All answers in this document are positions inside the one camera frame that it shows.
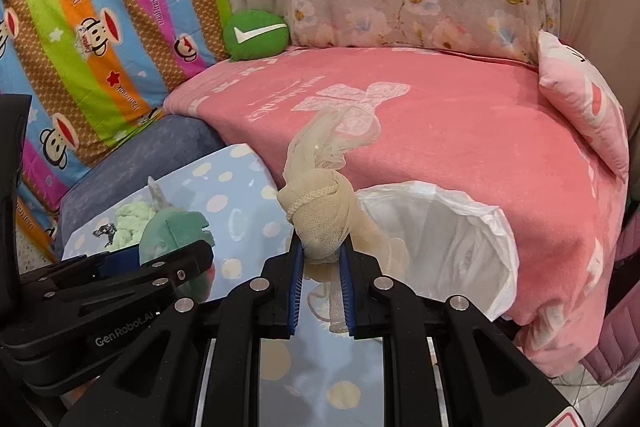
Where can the beige mesh cloth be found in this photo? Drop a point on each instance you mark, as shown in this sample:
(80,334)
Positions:
(320,212)

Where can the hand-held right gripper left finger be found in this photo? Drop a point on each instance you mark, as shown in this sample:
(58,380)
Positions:
(295,292)

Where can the pink printed pillow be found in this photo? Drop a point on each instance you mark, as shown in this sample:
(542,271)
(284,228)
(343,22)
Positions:
(585,102)

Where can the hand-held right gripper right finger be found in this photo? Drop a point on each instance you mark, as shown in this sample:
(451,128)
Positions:
(346,297)

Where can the white plastic bag bin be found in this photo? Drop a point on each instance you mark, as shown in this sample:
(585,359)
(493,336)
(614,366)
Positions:
(450,247)

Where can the green cushion white check mark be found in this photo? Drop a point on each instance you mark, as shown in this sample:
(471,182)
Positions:
(255,34)

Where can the teal green cloth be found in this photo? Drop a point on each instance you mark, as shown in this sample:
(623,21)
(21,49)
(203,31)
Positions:
(172,227)

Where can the pink blanket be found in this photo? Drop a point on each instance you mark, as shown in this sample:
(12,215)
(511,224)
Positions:
(450,132)

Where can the blue-grey cushion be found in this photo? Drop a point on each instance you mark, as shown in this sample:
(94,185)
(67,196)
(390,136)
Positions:
(150,147)

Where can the pink ribbed cloth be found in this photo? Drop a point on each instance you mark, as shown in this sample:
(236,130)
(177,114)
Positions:
(615,337)

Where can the beige sofa backrest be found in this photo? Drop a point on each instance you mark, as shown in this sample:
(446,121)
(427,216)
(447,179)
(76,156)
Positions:
(595,7)

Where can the striped monkey printed blanket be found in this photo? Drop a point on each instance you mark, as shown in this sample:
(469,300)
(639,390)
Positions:
(100,32)

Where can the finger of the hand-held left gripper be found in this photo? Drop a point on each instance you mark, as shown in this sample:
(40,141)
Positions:
(185,259)
(120,259)

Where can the light green fluffy cloth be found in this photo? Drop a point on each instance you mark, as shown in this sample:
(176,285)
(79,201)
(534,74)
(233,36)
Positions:
(132,219)

